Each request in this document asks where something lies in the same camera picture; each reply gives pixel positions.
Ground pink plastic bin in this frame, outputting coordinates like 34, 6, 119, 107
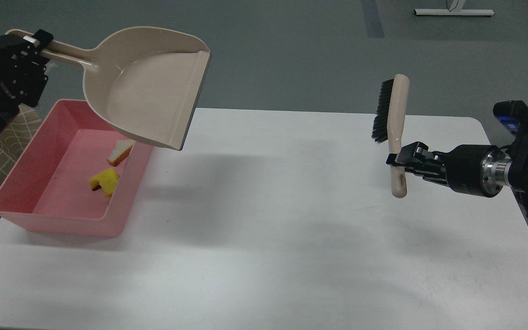
0, 99, 153, 237

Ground beige hand brush black bristles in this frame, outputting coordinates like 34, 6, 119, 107
372, 74, 409, 198

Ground beige plastic dustpan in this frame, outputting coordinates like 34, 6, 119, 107
5, 26, 212, 151

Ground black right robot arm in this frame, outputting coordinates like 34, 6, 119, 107
386, 100, 528, 217

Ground yellow sponge piece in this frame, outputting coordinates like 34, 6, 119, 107
88, 168, 120, 197

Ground white table leg base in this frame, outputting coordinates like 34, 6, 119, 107
413, 0, 495, 17

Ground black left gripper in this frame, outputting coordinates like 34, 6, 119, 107
0, 29, 53, 134

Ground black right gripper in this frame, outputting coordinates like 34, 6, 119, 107
386, 142, 512, 198

